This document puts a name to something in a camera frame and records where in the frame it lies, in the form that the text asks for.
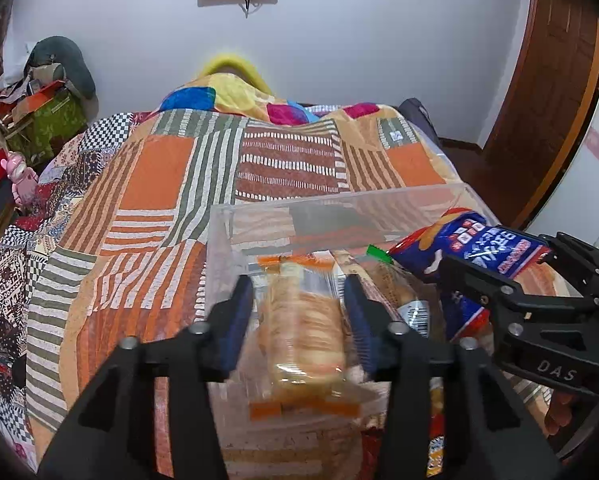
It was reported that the blue chip bag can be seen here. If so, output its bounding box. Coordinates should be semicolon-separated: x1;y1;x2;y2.
388;207;549;340

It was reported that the pink plush toy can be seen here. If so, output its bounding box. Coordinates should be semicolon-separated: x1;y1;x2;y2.
0;151;38;209

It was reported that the patchwork bed quilt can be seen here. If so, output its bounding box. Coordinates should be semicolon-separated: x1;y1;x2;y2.
0;104;555;480

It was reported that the red chip bag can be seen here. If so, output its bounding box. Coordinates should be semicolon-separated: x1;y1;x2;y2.
426;377;445;478

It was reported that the orange bread packet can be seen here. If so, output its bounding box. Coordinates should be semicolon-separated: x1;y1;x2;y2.
250;252;360;420

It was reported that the person's right hand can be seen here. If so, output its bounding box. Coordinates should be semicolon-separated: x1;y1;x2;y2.
545;390;575;436

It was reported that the green cardboard box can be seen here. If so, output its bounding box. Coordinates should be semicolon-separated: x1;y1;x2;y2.
7;88;87;166

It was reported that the round biscuit bag green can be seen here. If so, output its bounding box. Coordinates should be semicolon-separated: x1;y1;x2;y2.
365;245;431;337

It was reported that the colourful blanket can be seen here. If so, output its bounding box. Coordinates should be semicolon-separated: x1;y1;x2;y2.
157;71;383;127

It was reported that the grey backpack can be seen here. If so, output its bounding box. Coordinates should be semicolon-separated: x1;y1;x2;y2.
397;98;441;148

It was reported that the clear plastic storage bin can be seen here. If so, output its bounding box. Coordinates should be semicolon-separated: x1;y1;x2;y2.
206;183;495;479

